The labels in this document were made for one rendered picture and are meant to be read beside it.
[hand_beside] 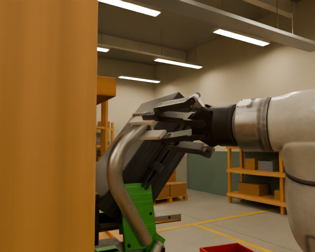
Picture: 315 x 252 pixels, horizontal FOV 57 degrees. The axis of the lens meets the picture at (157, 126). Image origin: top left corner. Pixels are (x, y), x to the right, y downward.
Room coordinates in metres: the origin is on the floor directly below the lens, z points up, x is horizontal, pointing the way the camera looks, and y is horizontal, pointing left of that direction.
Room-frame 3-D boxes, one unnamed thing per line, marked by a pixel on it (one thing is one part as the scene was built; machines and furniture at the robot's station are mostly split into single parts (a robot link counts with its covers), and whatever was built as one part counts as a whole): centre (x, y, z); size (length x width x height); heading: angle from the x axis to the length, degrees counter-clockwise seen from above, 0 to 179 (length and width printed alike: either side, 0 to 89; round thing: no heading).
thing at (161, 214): (1.17, 0.11, 1.11); 0.39 x 0.16 x 0.03; 117
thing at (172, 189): (7.58, -0.07, 0.37); 1.20 x 0.80 x 0.74; 130
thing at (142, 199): (1.01, 0.08, 1.17); 0.13 x 0.12 x 0.20; 27
